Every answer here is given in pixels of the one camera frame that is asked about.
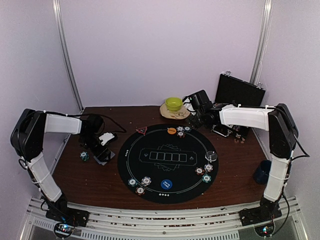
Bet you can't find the black hundred chip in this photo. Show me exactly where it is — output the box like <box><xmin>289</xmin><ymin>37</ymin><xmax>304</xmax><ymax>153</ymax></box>
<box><xmin>177</xmin><ymin>131</ymin><xmax>186</xmax><ymax>138</ymax></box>
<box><xmin>135</xmin><ymin>186</ymin><xmax>146</xmax><ymax>196</ymax></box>

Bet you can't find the orange big blind button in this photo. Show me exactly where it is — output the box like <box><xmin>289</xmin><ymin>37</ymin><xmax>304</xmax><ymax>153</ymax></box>
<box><xmin>167</xmin><ymin>127</ymin><xmax>177</xmax><ymax>135</ymax></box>

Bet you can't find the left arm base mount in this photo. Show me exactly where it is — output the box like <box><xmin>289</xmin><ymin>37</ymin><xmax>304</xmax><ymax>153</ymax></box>
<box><xmin>45</xmin><ymin>208</ymin><xmax>90</xmax><ymax>239</ymax></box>

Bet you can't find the green fifty chip bottom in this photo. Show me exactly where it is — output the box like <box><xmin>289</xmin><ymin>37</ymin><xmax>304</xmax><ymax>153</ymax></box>
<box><xmin>127</xmin><ymin>178</ymin><xmax>138</xmax><ymax>187</ymax></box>

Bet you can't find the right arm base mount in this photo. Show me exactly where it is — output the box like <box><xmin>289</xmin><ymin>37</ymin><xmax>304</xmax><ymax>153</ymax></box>
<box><xmin>239</xmin><ymin>206</ymin><xmax>282</xmax><ymax>238</ymax></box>

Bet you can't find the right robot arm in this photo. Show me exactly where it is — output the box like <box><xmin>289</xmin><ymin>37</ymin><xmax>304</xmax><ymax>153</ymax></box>
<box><xmin>182</xmin><ymin>90</ymin><xmax>301</xmax><ymax>226</ymax></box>

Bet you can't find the blue fifty chip top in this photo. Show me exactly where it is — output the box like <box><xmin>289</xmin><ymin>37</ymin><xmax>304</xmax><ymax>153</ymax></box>
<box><xmin>183</xmin><ymin>126</ymin><xmax>192</xmax><ymax>132</ymax></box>

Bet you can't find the clear dealer button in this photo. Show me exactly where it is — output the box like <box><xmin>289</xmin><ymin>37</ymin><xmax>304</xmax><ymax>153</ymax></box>
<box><xmin>205</xmin><ymin>151</ymin><xmax>218</xmax><ymax>162</ymax></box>

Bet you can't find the beige bird plate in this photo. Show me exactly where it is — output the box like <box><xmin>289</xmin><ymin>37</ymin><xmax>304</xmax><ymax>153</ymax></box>
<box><xmin>159</xmin><ymin>103</ymin><xmax>191</xmax><ymax>120</ymax></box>

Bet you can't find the green plastic bowl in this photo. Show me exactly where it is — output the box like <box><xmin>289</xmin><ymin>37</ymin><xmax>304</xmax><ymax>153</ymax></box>
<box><xmin>164</xmin><ymin>97</ymin><xmax>183</xmax><ymax>111</ymax></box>

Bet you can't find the black hundred chip top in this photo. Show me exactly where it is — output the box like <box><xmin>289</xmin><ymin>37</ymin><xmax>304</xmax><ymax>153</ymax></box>
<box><xmin>177</xmin><ymin>131</ymin><xmax>186</xmax><ymax>138</ymax></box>

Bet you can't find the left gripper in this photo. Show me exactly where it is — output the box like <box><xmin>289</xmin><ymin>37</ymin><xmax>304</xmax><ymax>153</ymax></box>
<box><xmin>80</xmin><ymin>134</ymin><xmax>111</xmax><ymax>163</ymax></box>

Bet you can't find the aluminium post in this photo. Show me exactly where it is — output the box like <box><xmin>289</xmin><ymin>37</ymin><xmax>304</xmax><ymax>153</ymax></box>
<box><xmin>52</xmin><ymin>0</ymin><xmax>84</xmax><ymax>112</ymax></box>
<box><xmin>249</xmin><ymin>0</ymin><xmax>273</xmax><ymax>86</ymax></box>

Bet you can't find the aluminium front rail frame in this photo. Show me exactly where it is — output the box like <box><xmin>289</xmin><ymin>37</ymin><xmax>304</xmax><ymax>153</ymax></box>
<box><xmin>17</xmin><ymin>197</ymin><xmax>311</xmax><ymax>240</ymax></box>

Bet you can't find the black poker chip case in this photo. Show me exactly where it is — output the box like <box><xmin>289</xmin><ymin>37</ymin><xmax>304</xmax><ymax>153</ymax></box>
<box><xmin>212</xmin><ymin>73</ymin><xmax>266</xmax><ymax>143</ymax></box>

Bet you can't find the right aluminium post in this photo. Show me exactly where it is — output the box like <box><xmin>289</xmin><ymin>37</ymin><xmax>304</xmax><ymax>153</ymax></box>
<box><xmin>249</xmin><ymin>0</ymin><xmax>273</xmax><ymax>86</ymax></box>

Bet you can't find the dark blue mug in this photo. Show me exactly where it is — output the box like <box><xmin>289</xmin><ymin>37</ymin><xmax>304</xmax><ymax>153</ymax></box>
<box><xmin>252</xmin><ymin>160</ymin><xmax>272</xmax><ymax>185</ymax></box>

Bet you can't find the round black poker mat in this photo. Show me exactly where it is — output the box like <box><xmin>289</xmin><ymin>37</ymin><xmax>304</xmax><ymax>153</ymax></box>
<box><xmin>117</xmin><ymin>124</ymin><xmax>219</xmax><ymax>204</ymax></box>

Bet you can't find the red triangular token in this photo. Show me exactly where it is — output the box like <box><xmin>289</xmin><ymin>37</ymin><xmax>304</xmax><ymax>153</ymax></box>
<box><xmin>136</xmin><ymin>126</ymin><xmax>148</xmax><ymax>136</ymax></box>

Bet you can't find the green chip stack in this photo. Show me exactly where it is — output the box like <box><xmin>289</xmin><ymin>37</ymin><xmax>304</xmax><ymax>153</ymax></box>
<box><xmin>80</xmin><ymin>151</ymin><xmax>90</xmax><ymax>162</ymax></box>

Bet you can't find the black hundred chip bottom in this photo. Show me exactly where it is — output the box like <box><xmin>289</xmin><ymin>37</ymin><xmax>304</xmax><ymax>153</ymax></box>
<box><xmin>135</xmin><ymin>186</ymin><xmax>146</xmax><ymax>196</ymax></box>

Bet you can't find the blue small blind button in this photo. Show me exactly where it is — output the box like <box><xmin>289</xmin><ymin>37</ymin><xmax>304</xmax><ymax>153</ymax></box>
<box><xmin>160</xmin><ymin>179</ymin><xmax>173</xmax><ymax>191</ymax></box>

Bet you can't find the blue ten chip bottom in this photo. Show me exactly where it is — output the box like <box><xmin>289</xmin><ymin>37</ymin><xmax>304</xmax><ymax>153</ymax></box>
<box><xmin>141</xmin><ymin>176</ymin><xmax>152</xmax><ymax>186</ymax></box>

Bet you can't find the left aluminium post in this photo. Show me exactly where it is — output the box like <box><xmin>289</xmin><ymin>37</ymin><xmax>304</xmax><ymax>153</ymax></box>
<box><xmin>52</xmin><ymin>0</ymin><xmax>84</xmax><ymax>112</ymax></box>

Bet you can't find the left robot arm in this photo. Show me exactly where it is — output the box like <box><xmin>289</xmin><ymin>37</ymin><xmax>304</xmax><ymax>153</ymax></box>
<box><xmin>10</xmin><ymin>108</ymin><xmax>117</xmax><ymax>227</ymax></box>

